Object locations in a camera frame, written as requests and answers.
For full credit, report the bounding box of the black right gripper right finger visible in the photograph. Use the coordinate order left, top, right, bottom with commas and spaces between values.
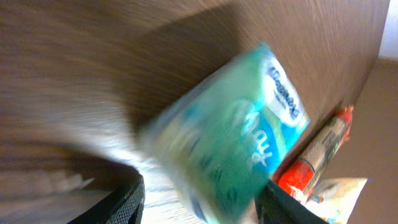
255, 181, 328, 224

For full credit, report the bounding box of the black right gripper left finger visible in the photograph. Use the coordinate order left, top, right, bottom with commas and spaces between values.
68, 174, 146, 224

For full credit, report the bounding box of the orange spaghetti packet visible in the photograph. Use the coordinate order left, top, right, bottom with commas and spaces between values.
277, 105, 354, 204

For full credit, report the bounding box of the cream foil pouch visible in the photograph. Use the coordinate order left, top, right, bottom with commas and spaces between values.
305, 177, 368, 224

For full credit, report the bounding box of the green tissue pack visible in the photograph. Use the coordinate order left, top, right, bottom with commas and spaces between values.
139, 43, 310, 223

